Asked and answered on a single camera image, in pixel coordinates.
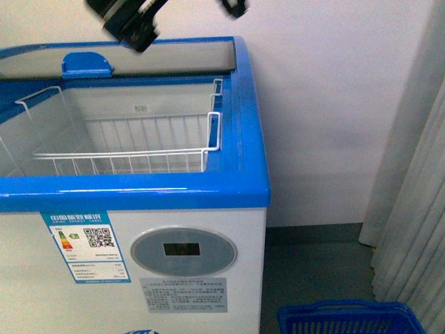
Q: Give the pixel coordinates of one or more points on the glass sliding freezer lid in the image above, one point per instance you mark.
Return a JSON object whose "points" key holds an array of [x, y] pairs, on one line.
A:
{"points": [[28, 68]]}

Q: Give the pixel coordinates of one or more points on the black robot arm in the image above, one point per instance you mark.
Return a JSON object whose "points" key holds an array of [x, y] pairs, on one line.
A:
{"points": [[133, 23]]}

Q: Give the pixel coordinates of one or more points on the white blue chest freezer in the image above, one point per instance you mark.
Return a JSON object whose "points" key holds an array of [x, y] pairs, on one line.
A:
{"points": [[38, 292]]}

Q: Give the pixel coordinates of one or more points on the grey round control panel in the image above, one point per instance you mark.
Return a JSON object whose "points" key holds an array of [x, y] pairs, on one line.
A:
{"points": [[183, 252]]}

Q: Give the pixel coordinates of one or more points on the grey text info sticker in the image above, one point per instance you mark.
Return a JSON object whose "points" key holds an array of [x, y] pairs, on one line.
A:
{"points": [[185, 295]]}

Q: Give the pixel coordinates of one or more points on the energy label sticker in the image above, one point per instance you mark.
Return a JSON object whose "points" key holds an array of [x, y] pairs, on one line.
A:
{"points": [[89, 247]]}

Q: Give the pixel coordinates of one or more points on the white pleated curtain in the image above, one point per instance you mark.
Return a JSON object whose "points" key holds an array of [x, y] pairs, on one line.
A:
{"points": [[404, 221]]}

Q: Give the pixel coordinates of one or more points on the blue plastic shopping basket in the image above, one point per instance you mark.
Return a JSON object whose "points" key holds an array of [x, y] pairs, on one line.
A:
{"points": [[348, 316]]}

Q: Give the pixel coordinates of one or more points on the white wire freezer basket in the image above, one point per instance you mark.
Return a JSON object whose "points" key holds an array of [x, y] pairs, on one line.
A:
{"points": [[112, 130]]}

